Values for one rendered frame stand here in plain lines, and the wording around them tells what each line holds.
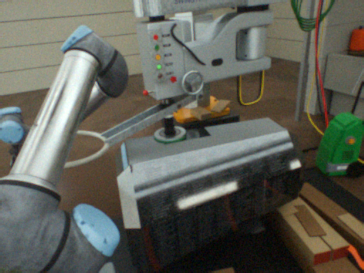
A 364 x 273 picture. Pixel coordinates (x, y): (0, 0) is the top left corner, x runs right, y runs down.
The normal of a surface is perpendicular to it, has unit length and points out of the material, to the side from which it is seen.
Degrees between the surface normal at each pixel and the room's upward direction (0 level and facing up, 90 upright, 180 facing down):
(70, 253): 76
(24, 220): 58
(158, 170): 45
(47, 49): 90
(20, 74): 90
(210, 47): 90
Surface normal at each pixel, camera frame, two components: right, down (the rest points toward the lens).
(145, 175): 0.15, -0.35
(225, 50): 0.44, 0.36
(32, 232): 0.72, -0.22
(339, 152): 0.04, 0.44
